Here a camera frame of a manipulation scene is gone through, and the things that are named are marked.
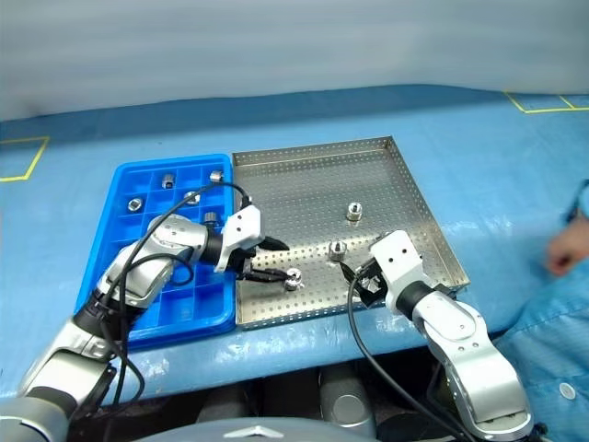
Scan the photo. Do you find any perforated steel tray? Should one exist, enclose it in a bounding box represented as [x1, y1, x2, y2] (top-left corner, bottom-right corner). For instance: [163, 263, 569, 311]
[231, 135, 471, 332]

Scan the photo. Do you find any yellow tape square marking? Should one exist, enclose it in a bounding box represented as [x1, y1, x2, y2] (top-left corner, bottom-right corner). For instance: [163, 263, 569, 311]
[0, 135, 51, 183]

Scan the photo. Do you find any grey robot torso with emblem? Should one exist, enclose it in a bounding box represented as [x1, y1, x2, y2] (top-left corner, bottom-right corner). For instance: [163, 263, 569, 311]
[145, 415, 379, 442]

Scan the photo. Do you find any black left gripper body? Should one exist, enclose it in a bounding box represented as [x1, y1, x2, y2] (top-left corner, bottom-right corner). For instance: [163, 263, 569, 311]
[228, 246, 258, 282]

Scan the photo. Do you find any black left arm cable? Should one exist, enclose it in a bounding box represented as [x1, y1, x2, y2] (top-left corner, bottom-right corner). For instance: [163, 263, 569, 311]
[89, 182, 254, 407]

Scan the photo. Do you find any grey rounded cylinder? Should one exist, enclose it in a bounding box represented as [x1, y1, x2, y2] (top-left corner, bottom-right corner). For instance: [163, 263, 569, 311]
[317, 366, 375, 428]

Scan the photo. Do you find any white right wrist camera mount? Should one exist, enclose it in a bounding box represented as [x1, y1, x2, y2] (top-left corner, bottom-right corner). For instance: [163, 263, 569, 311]
[369, 231, 432, 316]

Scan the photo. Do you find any dark rounded shape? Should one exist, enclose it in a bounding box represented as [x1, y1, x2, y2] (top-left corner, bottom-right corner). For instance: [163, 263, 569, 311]
[373, 399, 445, 442]
[196, 384, 253, 424]

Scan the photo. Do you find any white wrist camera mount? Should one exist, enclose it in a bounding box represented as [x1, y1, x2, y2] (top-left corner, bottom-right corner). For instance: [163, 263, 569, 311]
[369, 231, 432, 316]
[214, 205, 266, 273]

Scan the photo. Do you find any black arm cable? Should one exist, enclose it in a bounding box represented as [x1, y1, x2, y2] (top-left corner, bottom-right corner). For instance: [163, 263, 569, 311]
[347, 274, 476, 442]
[89, 182, 254, 407]

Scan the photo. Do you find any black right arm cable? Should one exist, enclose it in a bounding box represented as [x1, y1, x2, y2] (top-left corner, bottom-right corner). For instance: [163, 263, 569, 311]
[347, 274, 476, 442]

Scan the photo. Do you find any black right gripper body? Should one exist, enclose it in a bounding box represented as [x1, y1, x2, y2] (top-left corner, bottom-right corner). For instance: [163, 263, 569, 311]
[354, 258, 387, 297]

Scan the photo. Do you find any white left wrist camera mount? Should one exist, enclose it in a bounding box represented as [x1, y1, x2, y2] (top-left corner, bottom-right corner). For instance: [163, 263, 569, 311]
[214, 205, 266, 273]

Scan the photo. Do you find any person blue gown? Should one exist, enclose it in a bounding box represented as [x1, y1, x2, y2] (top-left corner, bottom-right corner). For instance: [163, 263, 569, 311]
[492, 262, 589, 442]

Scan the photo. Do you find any blue plastic compartment tray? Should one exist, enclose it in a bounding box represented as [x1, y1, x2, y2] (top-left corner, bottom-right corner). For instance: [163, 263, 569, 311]
[75, 153, 237, 355]

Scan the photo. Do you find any bare person hand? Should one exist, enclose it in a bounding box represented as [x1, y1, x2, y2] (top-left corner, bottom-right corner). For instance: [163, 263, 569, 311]
[546, 224, 589, 277]

